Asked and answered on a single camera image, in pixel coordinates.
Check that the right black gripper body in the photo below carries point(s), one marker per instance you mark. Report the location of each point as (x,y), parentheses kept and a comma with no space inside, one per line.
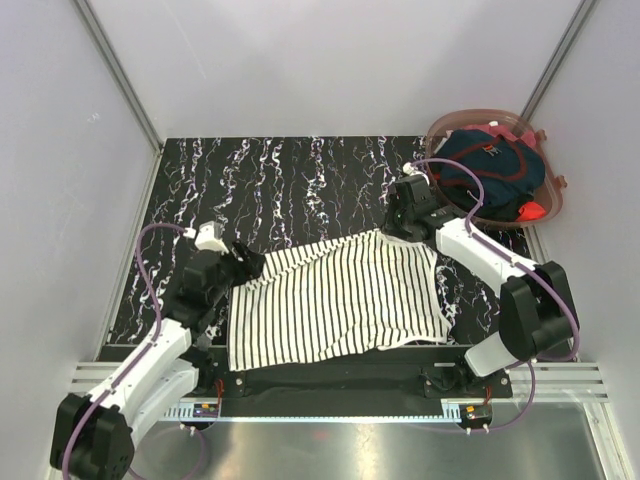
(397,219)

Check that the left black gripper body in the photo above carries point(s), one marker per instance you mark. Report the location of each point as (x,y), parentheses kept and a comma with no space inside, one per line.
(228,276)

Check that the black white striped tank top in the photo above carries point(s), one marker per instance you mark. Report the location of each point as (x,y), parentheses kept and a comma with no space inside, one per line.
(334,298)

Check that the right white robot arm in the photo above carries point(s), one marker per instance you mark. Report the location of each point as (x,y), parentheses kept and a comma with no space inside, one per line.
(536,307)

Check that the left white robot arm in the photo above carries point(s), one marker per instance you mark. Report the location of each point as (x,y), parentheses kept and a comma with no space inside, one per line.
(96,434)

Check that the navy tank top red trim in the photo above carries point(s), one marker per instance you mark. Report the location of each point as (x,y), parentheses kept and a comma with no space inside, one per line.
(508,168)

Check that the brown translucent plastic basket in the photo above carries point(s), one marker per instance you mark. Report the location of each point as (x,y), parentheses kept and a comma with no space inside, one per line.
(460,190)

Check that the orange red garment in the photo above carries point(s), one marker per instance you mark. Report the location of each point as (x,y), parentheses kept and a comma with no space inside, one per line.
(531,211)

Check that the pink garment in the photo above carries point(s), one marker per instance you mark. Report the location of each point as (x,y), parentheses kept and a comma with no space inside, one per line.
(495,129)

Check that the left small circuit board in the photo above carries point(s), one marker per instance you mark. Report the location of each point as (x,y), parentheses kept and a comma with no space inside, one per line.
(206,410)

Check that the small circuit board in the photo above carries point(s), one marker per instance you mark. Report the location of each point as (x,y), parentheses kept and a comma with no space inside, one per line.
(477,413)
(206,410)

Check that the right small circuit board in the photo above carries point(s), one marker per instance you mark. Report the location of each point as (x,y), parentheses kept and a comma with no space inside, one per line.
(477,413)

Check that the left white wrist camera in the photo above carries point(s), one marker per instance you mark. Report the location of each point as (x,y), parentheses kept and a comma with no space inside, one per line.
(208,237)

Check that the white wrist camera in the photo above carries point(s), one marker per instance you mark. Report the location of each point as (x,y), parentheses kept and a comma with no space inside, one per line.
(208,237)
(409,169)

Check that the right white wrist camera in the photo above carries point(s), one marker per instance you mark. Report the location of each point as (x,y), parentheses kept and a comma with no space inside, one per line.
(409,169)

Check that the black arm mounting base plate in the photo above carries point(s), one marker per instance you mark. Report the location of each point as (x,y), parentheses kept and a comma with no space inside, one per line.
(409,381)

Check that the aluminium frame rail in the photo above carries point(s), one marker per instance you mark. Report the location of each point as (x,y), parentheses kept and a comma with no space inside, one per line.
(579,382)

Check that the right aluminium corner post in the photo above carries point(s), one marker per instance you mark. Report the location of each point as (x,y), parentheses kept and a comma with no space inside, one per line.
(568,39)

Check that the aluminium corner post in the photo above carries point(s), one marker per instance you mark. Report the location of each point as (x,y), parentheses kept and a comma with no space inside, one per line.
(109,56)
(568,39)

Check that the left aluminium corner post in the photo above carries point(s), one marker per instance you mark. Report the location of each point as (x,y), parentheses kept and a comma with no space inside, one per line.
(109,56)

